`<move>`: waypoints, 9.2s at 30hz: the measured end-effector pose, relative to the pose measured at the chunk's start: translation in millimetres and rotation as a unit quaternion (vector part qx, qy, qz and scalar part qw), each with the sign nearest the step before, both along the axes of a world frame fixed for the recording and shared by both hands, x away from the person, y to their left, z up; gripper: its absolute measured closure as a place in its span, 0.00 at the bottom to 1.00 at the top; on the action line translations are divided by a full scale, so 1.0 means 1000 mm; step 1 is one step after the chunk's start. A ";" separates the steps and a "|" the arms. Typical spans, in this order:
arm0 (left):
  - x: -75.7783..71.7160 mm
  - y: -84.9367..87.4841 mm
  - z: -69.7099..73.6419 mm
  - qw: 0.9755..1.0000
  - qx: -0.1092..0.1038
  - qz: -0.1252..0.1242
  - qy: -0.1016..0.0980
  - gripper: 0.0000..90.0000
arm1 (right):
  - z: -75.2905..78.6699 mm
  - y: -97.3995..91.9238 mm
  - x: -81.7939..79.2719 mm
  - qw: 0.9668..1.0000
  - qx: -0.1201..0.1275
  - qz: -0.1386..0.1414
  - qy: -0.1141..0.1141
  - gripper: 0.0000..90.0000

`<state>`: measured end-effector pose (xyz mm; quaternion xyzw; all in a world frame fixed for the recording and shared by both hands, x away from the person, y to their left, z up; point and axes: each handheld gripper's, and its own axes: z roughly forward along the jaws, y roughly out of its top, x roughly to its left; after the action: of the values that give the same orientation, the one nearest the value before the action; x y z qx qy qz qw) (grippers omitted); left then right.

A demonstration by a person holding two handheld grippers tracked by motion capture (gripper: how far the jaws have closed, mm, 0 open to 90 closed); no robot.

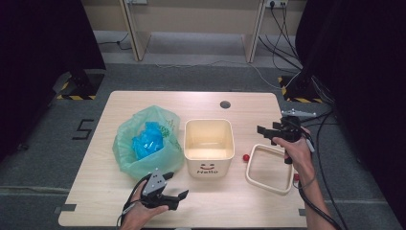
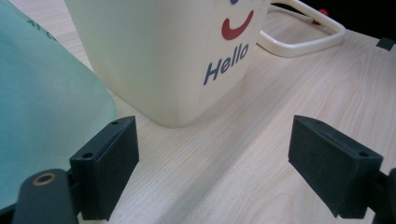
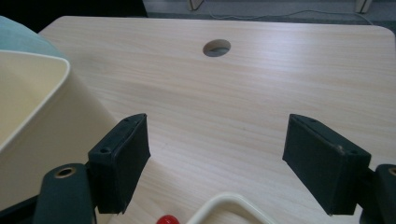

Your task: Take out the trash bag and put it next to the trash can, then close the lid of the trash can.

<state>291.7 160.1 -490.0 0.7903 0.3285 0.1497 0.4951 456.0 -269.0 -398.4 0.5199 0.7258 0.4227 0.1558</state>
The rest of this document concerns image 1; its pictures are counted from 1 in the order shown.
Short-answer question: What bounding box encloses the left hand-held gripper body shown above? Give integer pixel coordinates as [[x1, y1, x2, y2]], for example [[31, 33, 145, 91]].
[[140, 169, 180, 212]]

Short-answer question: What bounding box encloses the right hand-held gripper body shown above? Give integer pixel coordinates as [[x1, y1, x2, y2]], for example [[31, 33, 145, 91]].
[[271, 108, 317, 142]]

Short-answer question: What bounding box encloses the green plastic bag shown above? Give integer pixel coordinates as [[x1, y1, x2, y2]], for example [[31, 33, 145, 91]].
[[111, 104, 186, 181]]

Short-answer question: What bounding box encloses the cream plastic trash bin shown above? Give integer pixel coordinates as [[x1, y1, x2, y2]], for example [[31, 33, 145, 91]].
[[183, 118, 236, 179]]

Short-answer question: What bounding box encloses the cream bin rim ring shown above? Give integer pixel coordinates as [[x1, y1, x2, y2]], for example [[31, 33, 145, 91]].
[[241, 143, 302, 196]]

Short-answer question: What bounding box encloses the person's right hand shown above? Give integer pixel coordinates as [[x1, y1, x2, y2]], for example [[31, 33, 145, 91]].
[[272, 126, 316, 184]]

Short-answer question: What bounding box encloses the person's left hand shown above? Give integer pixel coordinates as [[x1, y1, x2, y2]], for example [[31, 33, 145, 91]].
[[120, 181, 169, 230]]

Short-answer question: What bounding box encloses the black stand base striped tape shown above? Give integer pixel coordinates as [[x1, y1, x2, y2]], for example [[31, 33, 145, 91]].
[[277, 74, 324, 104], [52, 68, 106, 102]]

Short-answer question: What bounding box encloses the beige desk leg panel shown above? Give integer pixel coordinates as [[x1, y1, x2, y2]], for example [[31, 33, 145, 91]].
[[119, 0, 152, 62], [241, 0, 268, 64]]

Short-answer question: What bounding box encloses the dark curtain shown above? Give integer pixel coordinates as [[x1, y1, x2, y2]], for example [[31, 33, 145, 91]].
[[0, 0, 107, 162], [294, 0, 406, 221]]

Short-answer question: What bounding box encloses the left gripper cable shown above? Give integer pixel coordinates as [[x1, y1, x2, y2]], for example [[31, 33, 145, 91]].
[[116, 173, 151, 230]]

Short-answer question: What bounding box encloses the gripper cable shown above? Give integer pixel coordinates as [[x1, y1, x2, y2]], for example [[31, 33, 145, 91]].
[[116, 173, 151, 230], [286, 120, 345, 230]]

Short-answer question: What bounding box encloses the long black floor cable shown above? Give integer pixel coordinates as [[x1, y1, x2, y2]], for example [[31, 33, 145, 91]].
[[300, 109, 350, 230]]

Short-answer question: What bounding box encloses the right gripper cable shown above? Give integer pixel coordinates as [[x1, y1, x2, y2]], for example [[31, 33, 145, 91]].
[[286, 120, 345, 230]]

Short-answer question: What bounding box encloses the black cables bundle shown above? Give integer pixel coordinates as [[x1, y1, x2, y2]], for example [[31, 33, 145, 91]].
[[258, 2, 304, 72]]

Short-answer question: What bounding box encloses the thin black floor cable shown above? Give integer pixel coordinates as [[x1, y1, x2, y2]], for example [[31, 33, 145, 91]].
[[98, 33, 133, 52]]

